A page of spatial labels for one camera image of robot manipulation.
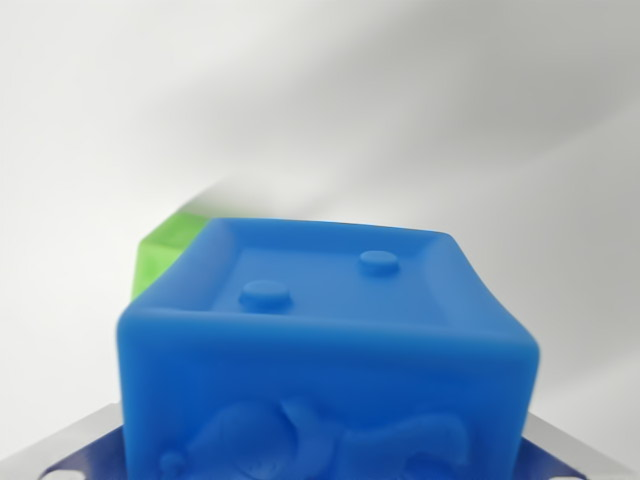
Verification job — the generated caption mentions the black-tipped silver gripper left finger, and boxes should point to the black-tipped silver gripper left finger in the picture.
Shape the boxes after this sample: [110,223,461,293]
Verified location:
[0,402,127,480]

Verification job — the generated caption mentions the black-tipped silver gripper right finger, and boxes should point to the black-tipped silver gripper right finger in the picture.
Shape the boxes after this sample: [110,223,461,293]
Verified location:
[521,412,640,480]

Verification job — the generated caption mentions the blue embossed cube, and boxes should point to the blue embossed cube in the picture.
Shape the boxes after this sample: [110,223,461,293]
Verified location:
[115,215,543,480]

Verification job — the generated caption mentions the green cube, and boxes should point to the green cube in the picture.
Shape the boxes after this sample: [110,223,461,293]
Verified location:
[130,210,212,302]

